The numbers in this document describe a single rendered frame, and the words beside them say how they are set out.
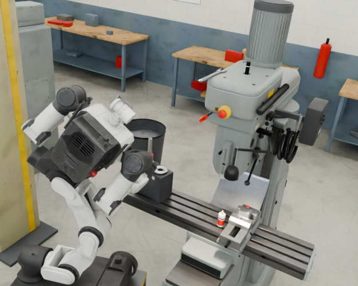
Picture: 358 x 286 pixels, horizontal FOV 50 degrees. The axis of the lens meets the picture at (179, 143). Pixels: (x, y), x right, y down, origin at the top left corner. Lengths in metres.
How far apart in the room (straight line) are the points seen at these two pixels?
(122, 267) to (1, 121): 1.38
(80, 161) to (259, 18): 1.12
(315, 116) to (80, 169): 1.22
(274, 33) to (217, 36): 4.58
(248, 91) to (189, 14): 5.13
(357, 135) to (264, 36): 3.94
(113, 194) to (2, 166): 1.54
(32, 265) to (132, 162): 1.04
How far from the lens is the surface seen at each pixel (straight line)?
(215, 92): 1.78
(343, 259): 3.95
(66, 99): 1.79
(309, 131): 2.16
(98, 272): 2.58
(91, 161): 1.70
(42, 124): 1.90
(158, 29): 7.13
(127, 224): 3.77
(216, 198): 2.61
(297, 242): 2.37
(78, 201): 2.02
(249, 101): 1.74
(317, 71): 6.08
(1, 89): 3.01
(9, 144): 3.19
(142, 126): 4.38
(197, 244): 2.35
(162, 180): 2.36
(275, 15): 2.03
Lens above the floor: 2.44
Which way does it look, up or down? 28 degrees down
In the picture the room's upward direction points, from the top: 5 degrees clockwise
